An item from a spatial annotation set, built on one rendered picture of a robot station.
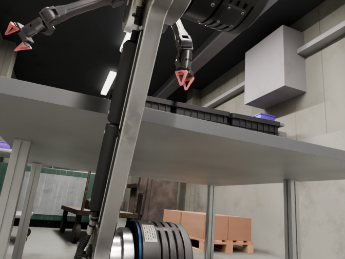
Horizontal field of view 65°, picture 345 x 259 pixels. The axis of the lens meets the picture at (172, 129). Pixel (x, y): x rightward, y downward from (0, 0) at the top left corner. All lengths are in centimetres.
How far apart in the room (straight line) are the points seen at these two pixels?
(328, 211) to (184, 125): 253
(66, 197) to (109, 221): 385
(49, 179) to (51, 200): 30
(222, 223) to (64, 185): 235
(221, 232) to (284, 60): 208
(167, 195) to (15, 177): 387
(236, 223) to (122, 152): 302
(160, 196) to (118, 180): 435
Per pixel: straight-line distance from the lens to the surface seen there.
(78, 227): 308
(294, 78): 350
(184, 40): 153
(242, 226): 351
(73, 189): 439
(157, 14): 49
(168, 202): 493
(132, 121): 48
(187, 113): 131
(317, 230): 323
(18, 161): 126
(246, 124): 143
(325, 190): 317
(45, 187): 439
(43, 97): 70
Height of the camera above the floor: 46
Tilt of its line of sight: 15 degrees up
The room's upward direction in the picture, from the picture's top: 5 degrees clockwise
